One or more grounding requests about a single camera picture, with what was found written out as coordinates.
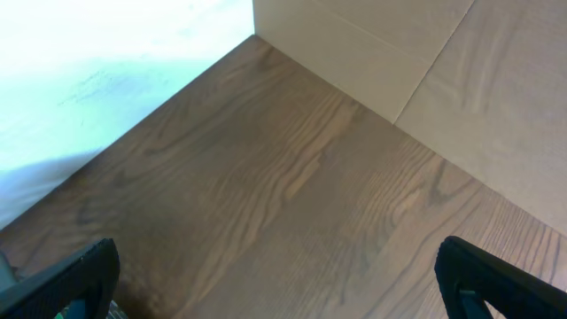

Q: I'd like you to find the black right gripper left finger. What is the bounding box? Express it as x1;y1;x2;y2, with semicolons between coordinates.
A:
1;238;120;319

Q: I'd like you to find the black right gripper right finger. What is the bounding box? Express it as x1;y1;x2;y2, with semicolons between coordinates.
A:
434;236;566;319

